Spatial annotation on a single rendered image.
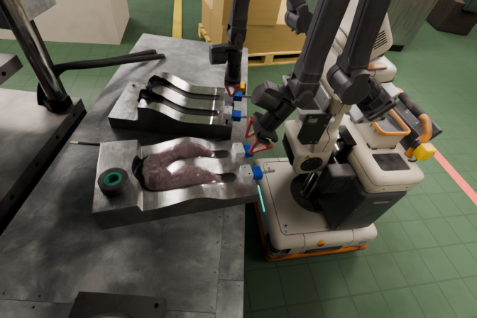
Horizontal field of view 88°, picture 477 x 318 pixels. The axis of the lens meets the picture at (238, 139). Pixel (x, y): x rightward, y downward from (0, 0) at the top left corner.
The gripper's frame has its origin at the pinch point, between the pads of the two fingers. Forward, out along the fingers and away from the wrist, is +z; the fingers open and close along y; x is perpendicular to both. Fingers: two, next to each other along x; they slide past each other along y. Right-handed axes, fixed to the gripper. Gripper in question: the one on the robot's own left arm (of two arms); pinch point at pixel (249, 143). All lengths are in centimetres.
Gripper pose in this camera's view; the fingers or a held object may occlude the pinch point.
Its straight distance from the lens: 80.9
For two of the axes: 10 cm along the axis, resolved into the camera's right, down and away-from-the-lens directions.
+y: 1.6, 7.3, -6.7
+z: -5.5, 6.3, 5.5
